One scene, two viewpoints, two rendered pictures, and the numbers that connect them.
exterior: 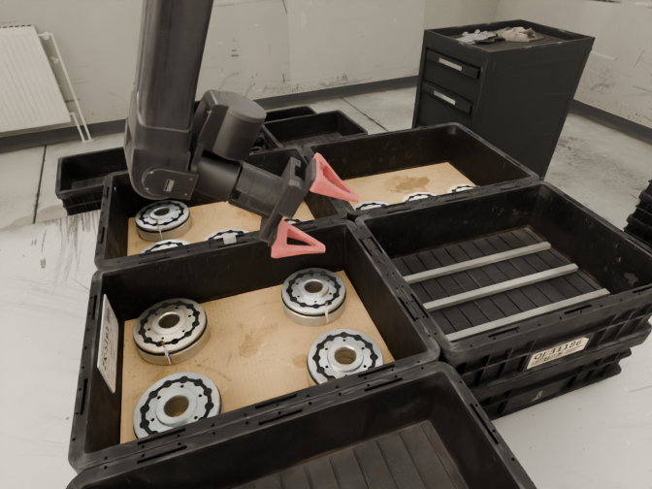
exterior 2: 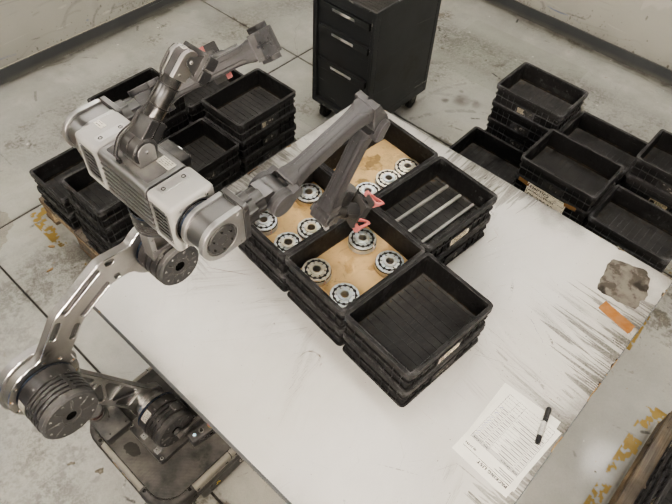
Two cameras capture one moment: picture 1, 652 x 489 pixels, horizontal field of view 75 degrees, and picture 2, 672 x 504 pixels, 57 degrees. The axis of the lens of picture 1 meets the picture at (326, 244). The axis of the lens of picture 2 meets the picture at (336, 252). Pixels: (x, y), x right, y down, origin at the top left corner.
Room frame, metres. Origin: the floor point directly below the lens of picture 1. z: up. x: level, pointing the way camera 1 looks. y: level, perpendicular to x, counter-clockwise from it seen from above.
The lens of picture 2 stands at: (-0.79, 0.73, 2.58)
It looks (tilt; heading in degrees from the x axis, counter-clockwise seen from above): 51 degrees down; 334
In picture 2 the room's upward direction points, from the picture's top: 3 degrees clockwise
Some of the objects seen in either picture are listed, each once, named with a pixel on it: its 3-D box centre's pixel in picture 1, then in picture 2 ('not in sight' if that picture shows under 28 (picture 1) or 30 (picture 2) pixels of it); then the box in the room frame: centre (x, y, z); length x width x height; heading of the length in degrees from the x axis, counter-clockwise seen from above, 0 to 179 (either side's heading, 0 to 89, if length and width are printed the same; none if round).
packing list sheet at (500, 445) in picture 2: not in sight; (508, 438); (-0.32, -0.14, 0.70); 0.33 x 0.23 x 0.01; 114
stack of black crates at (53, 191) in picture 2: not in sight; (86, 182); (1.79, 0.95, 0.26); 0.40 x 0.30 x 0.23; 115
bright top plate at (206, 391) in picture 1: (178, 408); (344, 295); (0.28, 0.18, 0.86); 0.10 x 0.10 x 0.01
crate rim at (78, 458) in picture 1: (250, 313); (355, 256); (0.38, 0.10, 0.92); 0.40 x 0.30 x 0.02; 109
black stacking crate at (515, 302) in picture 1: (497, 276); (431, 210); (0.51, -0.28, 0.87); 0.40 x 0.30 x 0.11; 109
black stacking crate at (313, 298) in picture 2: (255, 339); (354, 265); (0.38, 0.10, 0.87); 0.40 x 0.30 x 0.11; 109
